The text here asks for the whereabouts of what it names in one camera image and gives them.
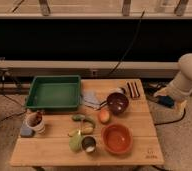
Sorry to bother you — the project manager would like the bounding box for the red bowl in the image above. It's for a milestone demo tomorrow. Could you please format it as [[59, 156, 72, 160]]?
[[101, 123, 133, 155]]

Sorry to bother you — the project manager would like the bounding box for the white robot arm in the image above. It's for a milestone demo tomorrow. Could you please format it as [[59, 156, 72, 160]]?
[[154, 53, 192, 115]]

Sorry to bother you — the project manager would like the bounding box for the dark purple bowl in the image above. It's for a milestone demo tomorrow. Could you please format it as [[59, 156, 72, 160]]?
[[107, 92, 129, 115]]

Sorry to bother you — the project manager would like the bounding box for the blue grey cloth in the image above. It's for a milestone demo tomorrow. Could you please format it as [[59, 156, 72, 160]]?
[[81, 91, 100, 109]]

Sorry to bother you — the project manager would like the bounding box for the orange peach fruit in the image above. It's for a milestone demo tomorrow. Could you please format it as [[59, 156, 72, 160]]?
[[98, 109, 110, 124]]

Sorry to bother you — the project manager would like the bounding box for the green cucumber toy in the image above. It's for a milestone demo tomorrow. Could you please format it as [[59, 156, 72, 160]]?
[[71, 114, 96, 128]]

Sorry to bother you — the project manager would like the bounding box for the yellow corn toy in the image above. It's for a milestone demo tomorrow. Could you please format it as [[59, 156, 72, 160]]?
[[68, 127, 94, 137]]

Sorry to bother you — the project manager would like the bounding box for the green plastic tray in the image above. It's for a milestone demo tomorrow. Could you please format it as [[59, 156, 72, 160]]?
[[25, 75, 81, 111]]

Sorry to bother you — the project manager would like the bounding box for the small metal cup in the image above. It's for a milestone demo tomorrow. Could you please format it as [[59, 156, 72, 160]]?
[[81, 136, 96, 153]]

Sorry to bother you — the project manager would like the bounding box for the green pear toy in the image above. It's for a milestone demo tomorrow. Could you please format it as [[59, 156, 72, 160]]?
[[69, 133, 82, 152]]

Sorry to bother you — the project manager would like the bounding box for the white mug with items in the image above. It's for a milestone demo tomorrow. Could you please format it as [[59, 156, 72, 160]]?
[[25, 112, 45, 133]]

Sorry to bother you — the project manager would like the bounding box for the blue device on floor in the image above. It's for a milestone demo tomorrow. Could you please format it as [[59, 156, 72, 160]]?
[[157, 96, 174, 108]]

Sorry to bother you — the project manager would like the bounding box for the blue sponge block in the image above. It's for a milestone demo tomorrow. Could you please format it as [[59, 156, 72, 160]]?
[[20, 124, 34, 138]]

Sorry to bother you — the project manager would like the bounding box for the black tripod stand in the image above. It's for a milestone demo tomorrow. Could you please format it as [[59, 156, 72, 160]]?
[[1, 69, 23, 99]]

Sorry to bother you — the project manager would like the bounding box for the black hanging cable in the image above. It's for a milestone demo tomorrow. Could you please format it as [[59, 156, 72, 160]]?
[[107, 9, 146, 76]]

